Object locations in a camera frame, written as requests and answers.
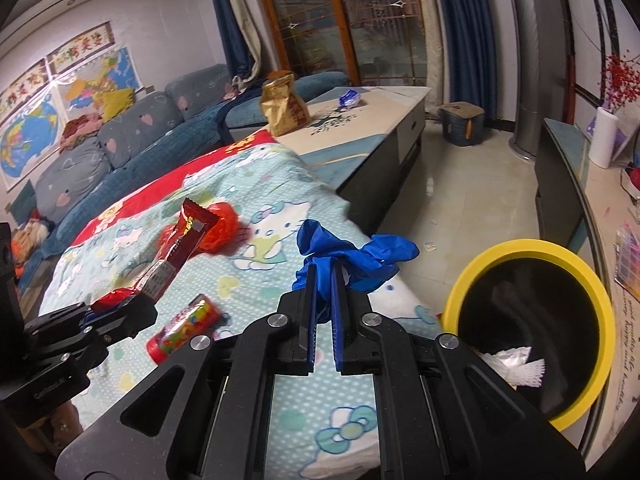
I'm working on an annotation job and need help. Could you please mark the yellow rimmed black trash bin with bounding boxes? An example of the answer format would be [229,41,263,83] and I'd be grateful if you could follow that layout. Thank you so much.
[440,238,617,433]

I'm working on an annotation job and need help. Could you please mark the pink clothes pile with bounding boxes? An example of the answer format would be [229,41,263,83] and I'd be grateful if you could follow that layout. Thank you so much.
[60,114,108,153]

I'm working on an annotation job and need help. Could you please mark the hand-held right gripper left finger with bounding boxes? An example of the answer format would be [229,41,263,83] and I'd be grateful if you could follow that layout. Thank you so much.
[56,262,319,480]

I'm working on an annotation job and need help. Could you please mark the blue curtain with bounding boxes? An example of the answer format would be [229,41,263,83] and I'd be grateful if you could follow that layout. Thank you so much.
[207,0,251,81]
[431,0,516,121]

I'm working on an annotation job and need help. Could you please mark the red snack packet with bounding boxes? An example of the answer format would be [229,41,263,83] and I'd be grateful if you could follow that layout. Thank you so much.
[90,197,216,313]

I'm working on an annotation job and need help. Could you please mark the red crumpled wrapper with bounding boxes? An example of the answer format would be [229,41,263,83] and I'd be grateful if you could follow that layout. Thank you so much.
[156,201,251,256]

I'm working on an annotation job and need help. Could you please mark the blue rubber glove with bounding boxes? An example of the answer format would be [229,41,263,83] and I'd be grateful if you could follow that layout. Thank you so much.
[292,219,421,323]

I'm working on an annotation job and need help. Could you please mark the grey blue stool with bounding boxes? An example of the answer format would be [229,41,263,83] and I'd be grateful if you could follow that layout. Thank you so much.
[439,102,486,148]

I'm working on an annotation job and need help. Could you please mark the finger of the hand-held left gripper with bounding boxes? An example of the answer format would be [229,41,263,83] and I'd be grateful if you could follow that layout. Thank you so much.
[82,292,159,361]
[22,301,101,343]

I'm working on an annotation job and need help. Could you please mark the colourful country map poster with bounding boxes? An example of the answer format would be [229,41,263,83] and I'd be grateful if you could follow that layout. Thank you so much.
[57,46,143,111]

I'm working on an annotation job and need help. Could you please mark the blue world map poster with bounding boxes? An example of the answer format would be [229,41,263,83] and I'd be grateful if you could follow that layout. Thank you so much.
[0,92,68,192]

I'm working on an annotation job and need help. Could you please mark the wooden framed glass door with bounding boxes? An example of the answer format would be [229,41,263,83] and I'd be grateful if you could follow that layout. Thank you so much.
[250,0,441,88]

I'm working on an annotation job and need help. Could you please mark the yellow pillow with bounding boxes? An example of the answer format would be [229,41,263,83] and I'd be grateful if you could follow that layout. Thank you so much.
[100,87,137,123]

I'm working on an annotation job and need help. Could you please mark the white crumpled tissue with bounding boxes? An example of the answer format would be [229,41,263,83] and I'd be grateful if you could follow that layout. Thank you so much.
[472,345,533,368]

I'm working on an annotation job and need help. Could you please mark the cartoon printed blanket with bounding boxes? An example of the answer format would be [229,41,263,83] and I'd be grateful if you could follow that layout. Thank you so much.
[37,130,446,480]

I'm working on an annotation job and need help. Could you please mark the colourful bead box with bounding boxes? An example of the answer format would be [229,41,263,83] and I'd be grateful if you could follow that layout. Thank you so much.
[614,225,640,286]

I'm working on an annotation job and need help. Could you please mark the embroidered wall banner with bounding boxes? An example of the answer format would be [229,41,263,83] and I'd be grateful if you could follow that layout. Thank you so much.
[0,60,48,111]
[47,22,116,73]

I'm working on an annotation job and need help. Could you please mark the beige curtain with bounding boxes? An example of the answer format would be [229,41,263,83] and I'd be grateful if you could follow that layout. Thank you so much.
[227,0,263,81]

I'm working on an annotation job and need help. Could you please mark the white ribbed vase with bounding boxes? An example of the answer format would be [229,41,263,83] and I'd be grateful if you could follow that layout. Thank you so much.
[589,106,620,170]

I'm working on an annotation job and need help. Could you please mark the white tissue in bin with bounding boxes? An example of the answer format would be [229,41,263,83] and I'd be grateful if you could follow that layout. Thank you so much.
[505,357,546,388]

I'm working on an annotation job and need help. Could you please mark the purple picture card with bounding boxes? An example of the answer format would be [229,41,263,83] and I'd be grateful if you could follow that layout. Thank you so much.
[612,127,640,166]

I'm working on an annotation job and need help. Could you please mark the grey tower air conditioner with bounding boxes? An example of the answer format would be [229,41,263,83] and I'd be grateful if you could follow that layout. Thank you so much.
[505,0,548,161]

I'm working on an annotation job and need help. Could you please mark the red berry branches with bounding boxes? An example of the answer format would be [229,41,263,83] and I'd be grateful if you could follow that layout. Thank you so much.
[602,50,640,111]

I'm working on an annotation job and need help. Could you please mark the dark television cabinet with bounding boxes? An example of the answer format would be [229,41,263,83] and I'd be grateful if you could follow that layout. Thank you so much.
[534,117,640,461]

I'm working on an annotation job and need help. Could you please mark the orange beige cloth pile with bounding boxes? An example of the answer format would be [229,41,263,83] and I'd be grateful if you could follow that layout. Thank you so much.
[11,212,53,281]

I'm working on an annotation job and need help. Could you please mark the golden brown snack bag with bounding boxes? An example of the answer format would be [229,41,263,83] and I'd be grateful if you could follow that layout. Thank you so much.
[259,71,311,137]

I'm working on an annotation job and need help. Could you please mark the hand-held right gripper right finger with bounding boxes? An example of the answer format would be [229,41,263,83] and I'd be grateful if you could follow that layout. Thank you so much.
[330,262,586,480]

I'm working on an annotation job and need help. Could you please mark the grey coffee table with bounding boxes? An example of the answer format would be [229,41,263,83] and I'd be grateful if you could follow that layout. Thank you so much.
[272,85,432,236]

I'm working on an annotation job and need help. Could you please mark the blue grey sofa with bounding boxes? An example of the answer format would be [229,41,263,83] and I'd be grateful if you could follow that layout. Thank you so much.
[10,63,351,286]

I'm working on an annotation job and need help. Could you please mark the red candy tube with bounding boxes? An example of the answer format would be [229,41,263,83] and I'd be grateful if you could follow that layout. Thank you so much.
[146,294,221,365]

